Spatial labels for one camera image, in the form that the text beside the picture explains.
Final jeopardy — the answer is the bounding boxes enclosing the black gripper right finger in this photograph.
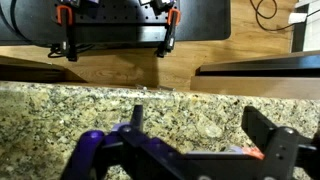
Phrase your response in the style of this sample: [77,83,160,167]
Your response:
[240,105,320,180]

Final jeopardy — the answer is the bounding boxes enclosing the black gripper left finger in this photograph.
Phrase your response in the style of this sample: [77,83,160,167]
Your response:
[61,104,188,180]

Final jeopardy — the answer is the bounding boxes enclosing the orange black clamp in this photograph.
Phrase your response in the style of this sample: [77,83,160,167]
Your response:
[155,7,182,59]
[55,4,80,63]

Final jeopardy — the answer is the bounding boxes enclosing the white power adapter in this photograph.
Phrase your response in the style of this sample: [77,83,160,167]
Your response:
[287,12,308,25]

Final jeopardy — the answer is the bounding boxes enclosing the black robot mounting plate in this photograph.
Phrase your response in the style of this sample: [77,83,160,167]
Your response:
[54,0,181,25]

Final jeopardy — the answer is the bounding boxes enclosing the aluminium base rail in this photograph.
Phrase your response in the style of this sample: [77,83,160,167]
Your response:
[71,24,176,43]

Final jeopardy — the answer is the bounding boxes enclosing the black cable bundle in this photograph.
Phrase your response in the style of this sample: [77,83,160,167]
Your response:
[47,42,98,60]

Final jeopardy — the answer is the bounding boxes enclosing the black floor cable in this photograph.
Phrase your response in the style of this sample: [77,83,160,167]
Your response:
[249,0,303,33]

